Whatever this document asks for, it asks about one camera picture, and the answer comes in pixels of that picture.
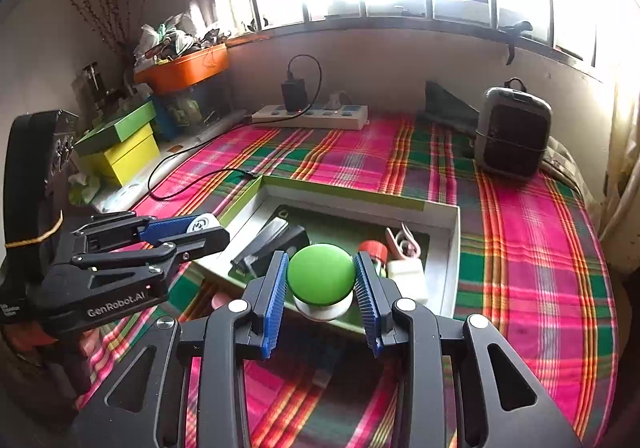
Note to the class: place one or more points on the black charger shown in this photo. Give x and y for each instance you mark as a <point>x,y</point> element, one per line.
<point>294,93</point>

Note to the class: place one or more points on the white and black stapler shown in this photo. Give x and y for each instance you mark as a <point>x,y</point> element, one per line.
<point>260,243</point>

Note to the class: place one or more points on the orange plastic bin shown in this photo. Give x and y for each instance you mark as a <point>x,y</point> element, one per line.
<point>185,71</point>

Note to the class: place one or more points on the pink green plaid blanket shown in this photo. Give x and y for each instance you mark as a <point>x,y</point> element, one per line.
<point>525,253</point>

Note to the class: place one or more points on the beige patterned cloth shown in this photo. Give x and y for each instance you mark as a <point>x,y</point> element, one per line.
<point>565,163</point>

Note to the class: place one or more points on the green cardboard box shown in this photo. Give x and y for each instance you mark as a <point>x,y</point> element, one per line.
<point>350,200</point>

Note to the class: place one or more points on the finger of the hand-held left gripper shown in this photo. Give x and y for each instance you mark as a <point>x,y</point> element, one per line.
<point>165,228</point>
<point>200,243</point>

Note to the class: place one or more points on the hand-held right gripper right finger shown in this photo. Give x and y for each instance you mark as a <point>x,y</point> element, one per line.
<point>367,308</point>

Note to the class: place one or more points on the black ribbon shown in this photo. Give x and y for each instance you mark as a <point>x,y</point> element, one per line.
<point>510,41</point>

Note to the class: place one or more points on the pile of assorted clutter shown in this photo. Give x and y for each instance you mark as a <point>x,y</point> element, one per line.
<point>170,41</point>

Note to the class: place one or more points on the black speaker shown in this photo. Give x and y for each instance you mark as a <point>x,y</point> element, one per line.
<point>510,138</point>

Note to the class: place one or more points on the yellow box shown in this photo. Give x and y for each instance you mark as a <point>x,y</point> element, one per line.
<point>130,158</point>

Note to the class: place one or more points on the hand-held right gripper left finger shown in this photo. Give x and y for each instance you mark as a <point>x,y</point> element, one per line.
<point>275,308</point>

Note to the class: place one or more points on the white crumpled bag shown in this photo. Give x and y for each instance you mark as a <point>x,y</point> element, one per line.
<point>82,185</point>

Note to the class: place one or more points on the cream dotted curtain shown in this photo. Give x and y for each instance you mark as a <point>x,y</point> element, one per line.
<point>625,178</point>

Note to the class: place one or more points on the red pink small scoop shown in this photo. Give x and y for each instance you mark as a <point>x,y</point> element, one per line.
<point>400,245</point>

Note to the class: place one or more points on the green lidded box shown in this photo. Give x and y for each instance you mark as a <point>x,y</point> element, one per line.
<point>130,121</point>

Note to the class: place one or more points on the red cap bottle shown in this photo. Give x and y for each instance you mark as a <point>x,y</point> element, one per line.
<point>372,248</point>

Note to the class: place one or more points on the black device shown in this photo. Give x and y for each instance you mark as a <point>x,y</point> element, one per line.
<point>296,238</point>

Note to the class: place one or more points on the clear plastic container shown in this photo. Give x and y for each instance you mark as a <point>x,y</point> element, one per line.
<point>190,108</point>

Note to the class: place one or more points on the white power strip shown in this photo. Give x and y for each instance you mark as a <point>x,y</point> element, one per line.
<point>310,117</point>

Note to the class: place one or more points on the white plug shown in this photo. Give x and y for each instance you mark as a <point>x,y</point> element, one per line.
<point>334,102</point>

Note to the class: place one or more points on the glass french press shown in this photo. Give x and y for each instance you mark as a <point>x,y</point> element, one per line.
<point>92,83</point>

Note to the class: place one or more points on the white adapter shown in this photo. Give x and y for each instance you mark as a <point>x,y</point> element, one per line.
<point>407,278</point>

